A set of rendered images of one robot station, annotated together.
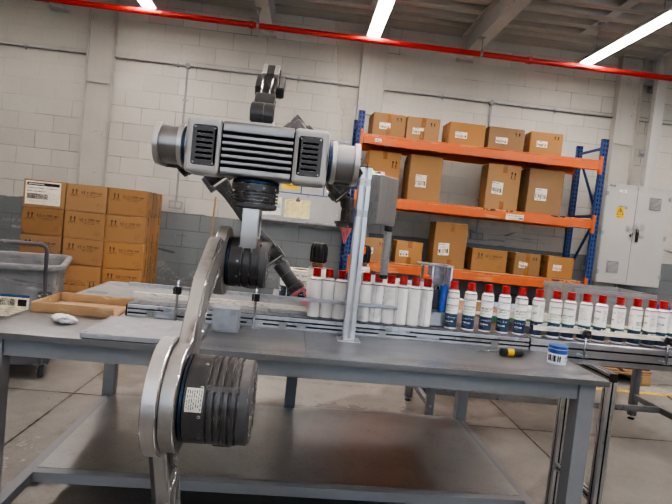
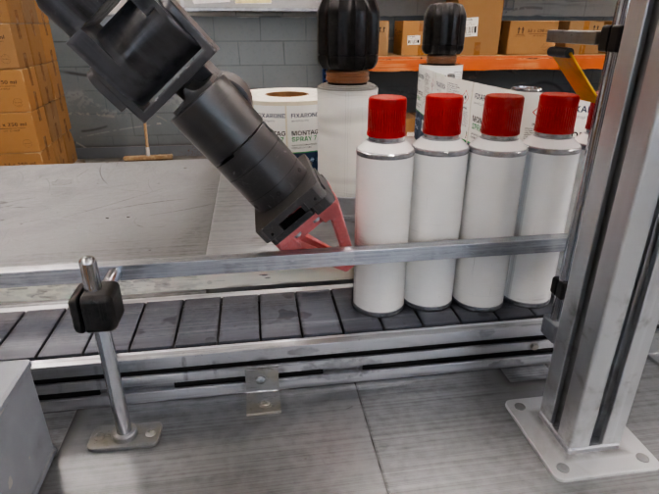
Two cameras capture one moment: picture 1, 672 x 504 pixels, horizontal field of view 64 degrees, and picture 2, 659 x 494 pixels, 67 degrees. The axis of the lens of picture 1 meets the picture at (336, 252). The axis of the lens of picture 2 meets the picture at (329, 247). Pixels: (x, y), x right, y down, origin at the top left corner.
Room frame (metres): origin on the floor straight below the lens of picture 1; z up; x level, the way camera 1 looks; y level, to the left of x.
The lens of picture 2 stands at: (1.75, 0.14, 1.14)
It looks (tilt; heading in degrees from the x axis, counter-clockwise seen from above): 24 degrees down; 357
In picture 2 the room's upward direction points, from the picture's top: straight up
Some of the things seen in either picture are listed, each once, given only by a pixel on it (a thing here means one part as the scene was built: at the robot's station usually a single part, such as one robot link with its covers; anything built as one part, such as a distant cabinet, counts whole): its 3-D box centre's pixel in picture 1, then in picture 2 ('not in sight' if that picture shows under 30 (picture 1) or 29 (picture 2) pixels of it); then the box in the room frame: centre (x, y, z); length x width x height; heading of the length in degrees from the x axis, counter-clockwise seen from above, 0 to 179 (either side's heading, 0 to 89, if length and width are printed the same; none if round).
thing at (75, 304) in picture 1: (85, 304); not in sight; (2.11, 0.97, 0.85); 0.30 x 0.26 x 0.04; 95
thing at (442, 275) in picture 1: (432, 293); not in sight; (2.33, -0.44, 1.01); 0.14 x 0.13 x 0.26; 95
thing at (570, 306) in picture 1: (569, 315); not in sight; (2.29, -1.03, 0.98); 0.05 x 0.05 x 0.20
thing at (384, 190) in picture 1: (376, 200); not in sight; (2.12, -0.14, 1.38); 0.17 x 0.10 x 0.19; 150
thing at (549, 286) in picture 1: (596, 303); not in sight; (3.68, -1.82, 0.91); 0.60 x 0.40 x 0.22; 97
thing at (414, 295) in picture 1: (413, 301); not in sight; (2.22, -0.34, 0.98); 0.05 x 0.05 x 0.20
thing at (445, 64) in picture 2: (361, 271); (439, 80); (2.81, -0.14, 1.04); 0.09 x 0.09 x 0.29
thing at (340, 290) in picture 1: (340, 294); (489, 206); (2.19, -0.04, 0.98); 0.05 x 0.05 x 0.20
